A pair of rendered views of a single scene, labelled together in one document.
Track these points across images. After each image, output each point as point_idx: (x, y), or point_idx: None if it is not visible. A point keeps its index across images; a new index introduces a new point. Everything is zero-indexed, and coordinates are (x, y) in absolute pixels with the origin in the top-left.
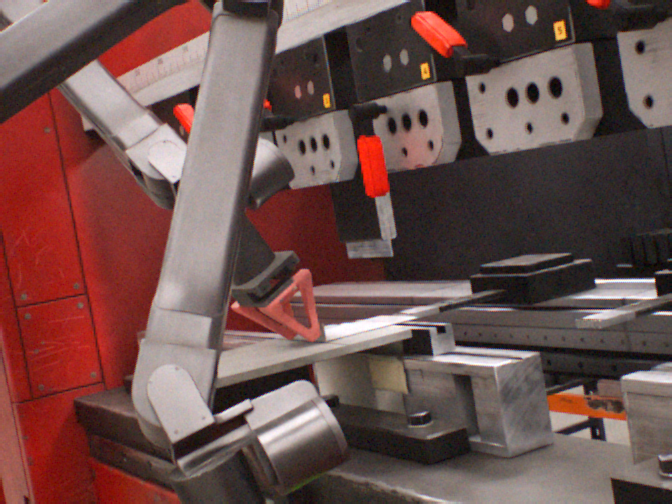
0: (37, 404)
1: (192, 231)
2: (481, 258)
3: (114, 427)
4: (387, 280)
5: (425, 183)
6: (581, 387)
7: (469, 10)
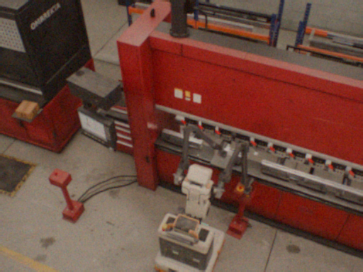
0: (151, 146)
1: (245, 171)
2: None
3: (170, 149)
4: None
5: None
6: None
7: (255, 140)
